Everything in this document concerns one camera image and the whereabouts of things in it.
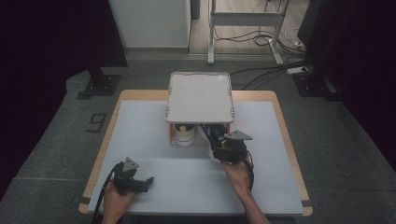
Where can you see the white storage rack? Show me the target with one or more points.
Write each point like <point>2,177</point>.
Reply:
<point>199,96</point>

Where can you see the grey metal stand frame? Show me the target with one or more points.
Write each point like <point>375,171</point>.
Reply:
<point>246,18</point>

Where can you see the person's left hand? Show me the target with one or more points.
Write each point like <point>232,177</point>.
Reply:
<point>116,200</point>

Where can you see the grey tape strip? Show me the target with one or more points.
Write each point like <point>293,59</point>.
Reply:
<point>84,200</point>
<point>306,203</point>

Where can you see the black stand base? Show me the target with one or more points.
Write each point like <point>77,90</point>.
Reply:
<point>314,85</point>
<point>101,85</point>

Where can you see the person's right hand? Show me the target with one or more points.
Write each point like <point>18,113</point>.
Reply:
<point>238,175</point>

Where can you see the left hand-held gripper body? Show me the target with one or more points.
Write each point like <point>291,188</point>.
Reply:
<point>126,180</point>

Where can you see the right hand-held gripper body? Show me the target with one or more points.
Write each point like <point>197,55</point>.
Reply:
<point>232,149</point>

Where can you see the white cup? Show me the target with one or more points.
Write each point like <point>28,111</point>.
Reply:
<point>184,138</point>

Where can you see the white cabinet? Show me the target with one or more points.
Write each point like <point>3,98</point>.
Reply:
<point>149,21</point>

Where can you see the black curtain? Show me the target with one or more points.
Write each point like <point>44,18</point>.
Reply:
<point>358,62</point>
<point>46,62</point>

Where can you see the white table mat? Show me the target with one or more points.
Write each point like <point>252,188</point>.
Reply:
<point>186,183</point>

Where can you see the white power adapter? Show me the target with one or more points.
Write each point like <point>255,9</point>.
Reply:
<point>298,43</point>

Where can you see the black floor tape marker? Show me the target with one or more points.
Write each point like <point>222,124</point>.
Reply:
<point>97,123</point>

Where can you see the small yellow object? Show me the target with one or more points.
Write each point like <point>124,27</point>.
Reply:
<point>183,128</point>

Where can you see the white power strip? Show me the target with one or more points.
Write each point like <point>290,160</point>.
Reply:
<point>297,70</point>

